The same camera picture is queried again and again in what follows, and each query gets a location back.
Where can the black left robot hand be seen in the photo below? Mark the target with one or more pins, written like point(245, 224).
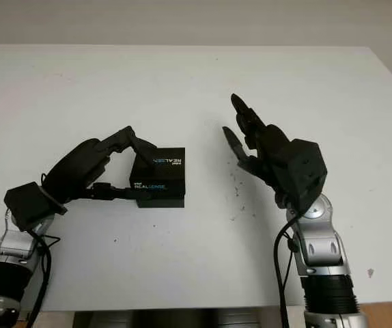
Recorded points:
point(76, 164)

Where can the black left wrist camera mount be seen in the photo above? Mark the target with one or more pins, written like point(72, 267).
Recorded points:
point(28, 205)

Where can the dark grey robot torso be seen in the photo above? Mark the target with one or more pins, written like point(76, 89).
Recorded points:
point(189, 317)

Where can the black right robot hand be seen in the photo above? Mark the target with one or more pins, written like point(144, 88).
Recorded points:
point(271, 153)

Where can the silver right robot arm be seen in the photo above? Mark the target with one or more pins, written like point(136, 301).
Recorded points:
point(322, 246)

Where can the black RealSense box lid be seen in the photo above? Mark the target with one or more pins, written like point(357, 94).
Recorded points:
point(162, 174)

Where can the black camera box base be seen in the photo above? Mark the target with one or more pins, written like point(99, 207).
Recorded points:
point(162, 203)

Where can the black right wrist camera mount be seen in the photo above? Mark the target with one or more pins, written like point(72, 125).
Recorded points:
point(305, 171)

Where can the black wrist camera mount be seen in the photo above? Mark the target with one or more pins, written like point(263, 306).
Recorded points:
point(28, 205)
point(305, 171)

